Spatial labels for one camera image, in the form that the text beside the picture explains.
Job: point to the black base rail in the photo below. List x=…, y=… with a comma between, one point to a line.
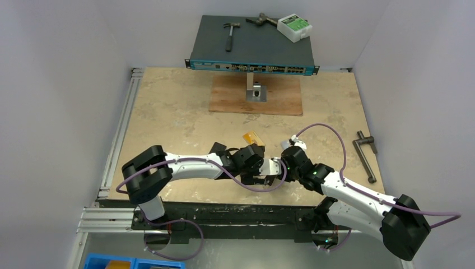
x=191, y=220

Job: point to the silver credit card stack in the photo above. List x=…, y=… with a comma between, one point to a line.
x=286, y=144

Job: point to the dark pliers tool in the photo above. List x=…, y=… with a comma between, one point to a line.
x=261, y=20

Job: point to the blue network switch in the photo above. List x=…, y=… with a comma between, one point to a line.
x=258, y=49

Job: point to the blue plastic bin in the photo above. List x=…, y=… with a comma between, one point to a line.
x=108, y=261

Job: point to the white green box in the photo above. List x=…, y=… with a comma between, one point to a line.
x=294, y=28

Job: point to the gold credit card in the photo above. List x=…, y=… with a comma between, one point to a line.
x=252, y=138

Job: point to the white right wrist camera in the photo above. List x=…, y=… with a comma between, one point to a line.
x=295, y=141

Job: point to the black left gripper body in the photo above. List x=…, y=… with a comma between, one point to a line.
x=247, y=177

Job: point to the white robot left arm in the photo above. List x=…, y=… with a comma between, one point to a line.
x=146, y=175

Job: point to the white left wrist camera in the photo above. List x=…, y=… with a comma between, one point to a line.
x=271, y=167

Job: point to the brown plywood board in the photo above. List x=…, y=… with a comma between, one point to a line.
x=270, y=95

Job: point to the aluminium frame rail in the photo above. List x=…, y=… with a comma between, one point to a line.
x=170, y=107

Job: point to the metal stand base bracket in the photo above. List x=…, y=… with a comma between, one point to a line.
x=255, y=91

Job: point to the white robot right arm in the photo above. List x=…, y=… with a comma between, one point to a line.
x=393, y=221

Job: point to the small hammer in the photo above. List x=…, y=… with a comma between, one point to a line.
x=231, y=26

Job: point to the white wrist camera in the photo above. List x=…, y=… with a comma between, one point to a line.
x=295, y=141
x=271, y=167

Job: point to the metal door handle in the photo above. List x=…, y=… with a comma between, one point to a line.
x=358, y=143

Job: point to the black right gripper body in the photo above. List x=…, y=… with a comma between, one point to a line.
x=283, y=170

